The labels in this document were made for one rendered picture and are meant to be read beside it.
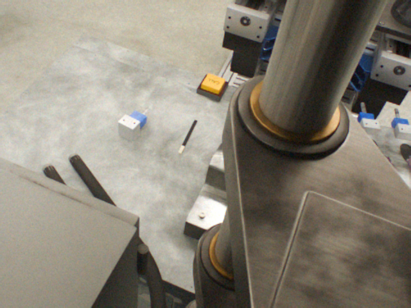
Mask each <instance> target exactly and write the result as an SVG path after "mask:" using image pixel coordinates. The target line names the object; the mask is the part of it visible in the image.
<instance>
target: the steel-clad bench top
mask: <svg viewBox="0 0 411 308"><path fill-rule="evenodd" d="M204 77H205V76H201V75H199V74H196V73H192V71H189V70H187V69H183V68H181V67H177V66H175V65H172V64H168V63H166V62H163V61H160V60H158V59H155V58H152V57H149V56H146V55H142V54H141V53H137V52H135V51H132V50H129V49H126V48H123V47H120V46H119V45H117V44H113V43H111V42H107V41H105V40H102V39H100V38H96V37H93V36H91V35H88V34H85V33H83V34H82V35H81V36H80V37H79V38H78V40H77V41H76V42H75V43H73V44H72V45H71V46H70V47H69V48H68V49H67V50H66V51H64V52H63V53H62V54H61V55H60V56H59V57H58V59H57V60H56V61H55V62H54V63H53V64H52V65H51V66H50V67H49V68H48V69H46V70H45V71H44V72H43V73H42V74H41V75H40V76H39V77H38V78H37V79H36V80H35V81H34V82H33V83H32V84H31V85H30V86H29V87H28V88H27V89H26V90H25V91H24V92H23V93H22V94H21V95H20V96H19V97H18V98H17V99H16V100H15V101H14V102H13V103H12V104H11V105H10V106H9V107H8V108H7V109H6V110H5V111H4V112H3V113H2V114H1V115H0V157H2V158H5V160H7V161H10V162H13V163H14V164H17V165H19V166H22V167H25V168H27V169H30V170H32V171H34V172H36V173H39V174H41V175H44V176H45V174H44V173H43V171H42V167H43V166H44V165H46V164H52V166H54V167H55V169H56V170H57V172H58V173H59V175H60V176H61V177H62V180H63V181H64V182H65V184H66V185H67V186H69V187H72V188H73V189H77V190H79V191H81V192H83V193H86V194H89V195H91V196H92V197H94V196H93V195H92V193H91V192H90V190H89V189H88V187H87V186H86V185H85V183H84V182H83V180H82V179H81V178H80V175H79V174H78V173H77V172H76V171H75V169H74V167H73V166H72V165H71V163H70V162H69V160H68V158H69V156H70V154H72V153H77V154H79V156H80V157H81V158H82V160H83V161H84V163H85V164H86V166H87V167H88V168H89V169H90V171H91V172H92V174H93V175H94V176H95V179H97V181H99V183H100V184H101V186H102V187H103V188H104V189H105V191H106V192H107V194H108V195H109V197H110V198H111V200H112V201H113V202H114V204H115V205H116V206H117V207H119V208H121V209H124V210H127V211H128V212H130V213H132V214H135V215H137V216H139V217H140V220H139V237H140V238H141V239H142V241H143V242H144V244H146V245H147V246H148V249H149V251H150V252H151V254H152V256H153V257H154V259H155V261H156V263H157V266H158V269H159V272H160V274H161V277H162V280H163V281H166V282H169V283H170V284H173V285H175V286H178V287H179V288H181V289H183V290H186V291H189V292H190V293H193V294H195V288H194V281H193V260H194V257H195V252H196V248H197V244H198V239H195V238H193V237H190V236H188V235H185V234H183V233H184V225H185V221H186V220H187V218H188V216H189V214H190V212H191V209H192V208H193V206H194V204H195V202H196V200H197V198H198V195H199V194H200V191H201V189H202V187H203V186H204V184H205V181H206V176H207V171H208V168H209V164H210V162H211V160H212V159H211V155H214V153H215V151H216V150H217V148H218V147H219V146H220V145H221V143H222V134H223V129H224V125H225V120H226V116H227V111H228V107H229V103H230V100H231V97H232V94H233V93H234V92H235V90H236V89H237V87H233V86H230V85H228V88H227V89H226V91H225V94H224V95H223V97H222V99H221V100H220V101H216V100H214V99H211V98H208V97H205V96H202V95H199V94H197V87H198V86H199V85H200V82H201V81H202V80H203V79H204ZM149 104H152V105H153V107H152V109H151V110H150V111H149V112H148V113H147V114H146V115H145V116H147V121H146V124H145V125H144V126H143V127H142V128H141V129H140V135H139V137H138V138H136V139H135V140H134V141H133V142H132V141H130V140H128V139H126V138H124V137H122V136H120V135H119V128H118V121H119V120H120V119H121V118H122V117H123V116H124V115H125V114H126V115H128V116H129V115H130V114H131V113H132V112H133V111H135V110H136V111H138V112H140V113H142V112H143V111H144V110H145V109H146V108H147V106H148V105H149ZM194 120H197V123H196V125H195V128H194V130H193V132H192V134H191V136H190V138H189V140H188V143H186V145H185V147H184V149H183V151H182V153H181V154H180V153H178V152H179V149H180V147H181V146H182V143H183V141H184V139H185V137H186V135H187V134H188V132H189V130H190V128H191V126H192V124H193V121H194Z"/></svg>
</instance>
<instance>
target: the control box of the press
mask: <svg viewBox="0 0 411 308"><path fill-rule="evenodd" d="M139 220H140V217H139V216H137V215H135V214H132V213H130V212H128V211H127V210H124V209H121V208H119V207H116V206H114V205H111V204H109V203H107V202H105V201H102V200H99V199H97V198H94V197H92V196H91V195H89V194H86V193H84V192H81V191H79V190H77V189H73V188H72V187H69V186H67V185H64V184H61V183H60V182H57V181H55V180H52V179H49V178H48V177H46V176H44V175H41V174H39V173H36V172H34V171H32V170H30V169H27V168H25V167H22V166H19V165H17V164H14V163H13V162H10V161H7V160H5V158H2V157H0V308H137V299H138V274H139V275H145V274H146V273H147V271H148V251H149V249H148V246H147V245H146V244H140V245H139Z"/></svg>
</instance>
